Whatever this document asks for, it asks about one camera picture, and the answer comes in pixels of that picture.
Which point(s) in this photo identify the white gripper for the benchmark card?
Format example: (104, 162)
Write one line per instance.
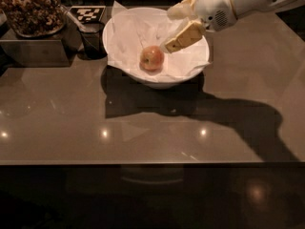
(213, 8)

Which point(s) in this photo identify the red yellow apple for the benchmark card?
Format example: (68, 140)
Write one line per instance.
(151, 59)

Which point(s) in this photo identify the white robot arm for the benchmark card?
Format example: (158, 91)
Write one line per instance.
(244, 8)

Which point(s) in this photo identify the white bowl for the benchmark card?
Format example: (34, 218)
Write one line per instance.
(158, 81)

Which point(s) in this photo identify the glass bowl of snacks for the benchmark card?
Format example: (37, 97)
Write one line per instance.
(34, 18)

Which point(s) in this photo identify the white paper liner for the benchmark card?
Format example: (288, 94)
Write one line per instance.
(127, 42)

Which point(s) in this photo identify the dark glass cup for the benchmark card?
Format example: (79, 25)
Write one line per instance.
(92, 40)

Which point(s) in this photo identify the black white marker card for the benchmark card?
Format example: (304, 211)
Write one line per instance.
(88, 14)

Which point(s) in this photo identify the metal spoon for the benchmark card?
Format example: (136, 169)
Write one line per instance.
(67, 12)

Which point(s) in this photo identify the dark metal box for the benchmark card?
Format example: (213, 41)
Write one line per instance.
(57, 50)

